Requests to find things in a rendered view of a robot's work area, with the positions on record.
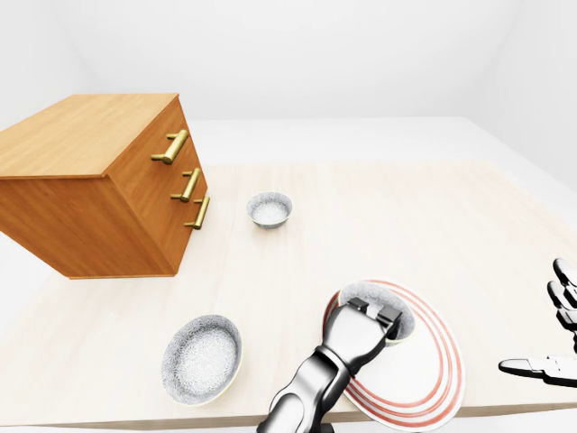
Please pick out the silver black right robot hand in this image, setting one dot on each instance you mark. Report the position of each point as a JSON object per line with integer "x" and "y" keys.
{"x": 563, "y": 370}

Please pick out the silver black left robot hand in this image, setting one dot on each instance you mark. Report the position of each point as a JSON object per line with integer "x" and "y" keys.
{"x": 354, "y": 336}

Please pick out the patterned grey bowl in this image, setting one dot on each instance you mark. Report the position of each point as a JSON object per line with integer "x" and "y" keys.
{"x": 269, "y": 211}
{"x": 363, "y": 289}
{"x": 200, "y": 361}

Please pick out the white plate with red rings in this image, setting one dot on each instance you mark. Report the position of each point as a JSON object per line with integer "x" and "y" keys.
{"x": 428, "y": 365}

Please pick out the wooden drawer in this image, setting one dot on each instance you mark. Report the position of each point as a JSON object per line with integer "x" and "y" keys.
{"x": 180, "y": 245}
{"x": 164, "y": 216}
{"x": 144, "y": 180}

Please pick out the wooden cabinet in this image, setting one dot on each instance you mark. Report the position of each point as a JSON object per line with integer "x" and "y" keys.
{"x": 58, "y": 212}

